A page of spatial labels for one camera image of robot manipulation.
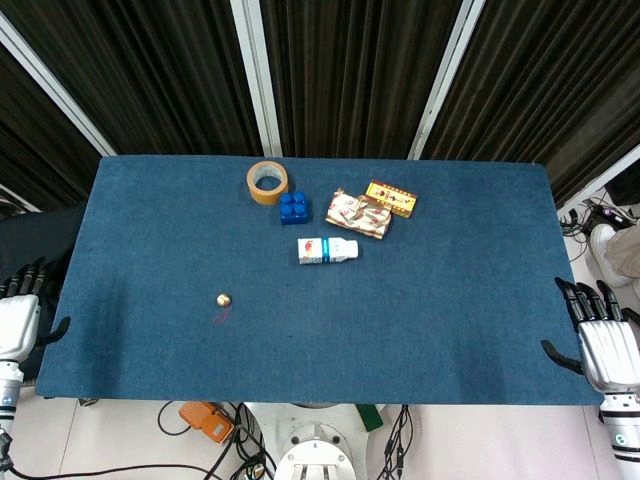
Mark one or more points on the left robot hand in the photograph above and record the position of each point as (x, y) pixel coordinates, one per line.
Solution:
(17, 325)

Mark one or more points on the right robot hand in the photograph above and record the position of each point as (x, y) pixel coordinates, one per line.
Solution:
(605, 350)

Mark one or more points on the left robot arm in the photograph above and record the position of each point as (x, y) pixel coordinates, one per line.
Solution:
(9, 395)

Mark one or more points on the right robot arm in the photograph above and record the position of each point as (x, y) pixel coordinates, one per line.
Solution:
(620, 435)

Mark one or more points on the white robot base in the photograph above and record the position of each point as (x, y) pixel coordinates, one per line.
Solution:
(312, 445)

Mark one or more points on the small gold ball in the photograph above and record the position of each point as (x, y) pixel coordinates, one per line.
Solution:
(223, 299)

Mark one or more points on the white shoe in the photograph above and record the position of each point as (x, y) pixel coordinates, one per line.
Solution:
(607, 255)

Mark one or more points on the orange power box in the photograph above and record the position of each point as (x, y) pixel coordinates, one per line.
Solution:
(206, 422)

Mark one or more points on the green clamp piece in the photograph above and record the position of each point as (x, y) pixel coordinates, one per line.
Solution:
(371, 417)

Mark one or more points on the yellow red printed box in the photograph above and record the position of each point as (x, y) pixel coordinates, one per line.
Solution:
(393, 198)

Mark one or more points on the crumpled gold patterned wrapper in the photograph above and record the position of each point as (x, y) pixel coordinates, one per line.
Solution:
(357, 213)

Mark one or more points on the brown packing tape roll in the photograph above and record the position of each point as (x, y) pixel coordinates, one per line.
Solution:
(267, 183)

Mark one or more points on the blue felt table cloth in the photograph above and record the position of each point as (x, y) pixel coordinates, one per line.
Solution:
(320, 280)

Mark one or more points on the white blue small bottle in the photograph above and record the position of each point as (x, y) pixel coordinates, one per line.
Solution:
(327, 250)

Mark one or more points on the blue toy building block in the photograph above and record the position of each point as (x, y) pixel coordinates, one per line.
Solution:
(294, 208)

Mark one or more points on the white partition frame post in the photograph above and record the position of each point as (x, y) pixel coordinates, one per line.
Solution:
(55, 90)
(442, 80)
(257, 77)

